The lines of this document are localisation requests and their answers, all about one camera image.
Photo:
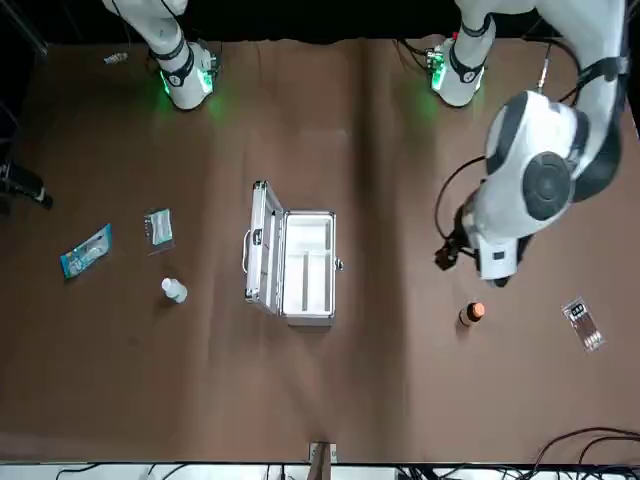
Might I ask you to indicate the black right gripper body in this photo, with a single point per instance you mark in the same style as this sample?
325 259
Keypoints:
17 181

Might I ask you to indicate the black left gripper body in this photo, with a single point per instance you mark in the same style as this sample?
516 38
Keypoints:
450 255

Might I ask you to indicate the silver aluminium medicine case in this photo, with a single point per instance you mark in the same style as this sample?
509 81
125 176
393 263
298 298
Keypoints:
300 260

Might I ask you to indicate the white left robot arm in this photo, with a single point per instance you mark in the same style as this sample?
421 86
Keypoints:
520 125

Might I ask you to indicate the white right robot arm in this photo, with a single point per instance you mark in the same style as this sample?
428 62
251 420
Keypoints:
175 75

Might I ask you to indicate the brown bottle with orange cap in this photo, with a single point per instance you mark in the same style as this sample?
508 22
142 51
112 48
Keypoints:
471 314

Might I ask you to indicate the blue printed foil packet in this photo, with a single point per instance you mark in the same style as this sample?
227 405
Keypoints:
86 251

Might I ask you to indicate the clear packet with black label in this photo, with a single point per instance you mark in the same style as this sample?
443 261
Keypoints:
584 325

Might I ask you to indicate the clear zip bag green contents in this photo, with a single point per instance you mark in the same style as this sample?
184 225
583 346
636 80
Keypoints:
160 232

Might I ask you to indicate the white plastic bottle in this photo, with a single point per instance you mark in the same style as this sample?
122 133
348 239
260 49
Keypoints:
175 291

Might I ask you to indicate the aluminium profile post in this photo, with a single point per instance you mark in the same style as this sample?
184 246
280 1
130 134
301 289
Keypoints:
322 460

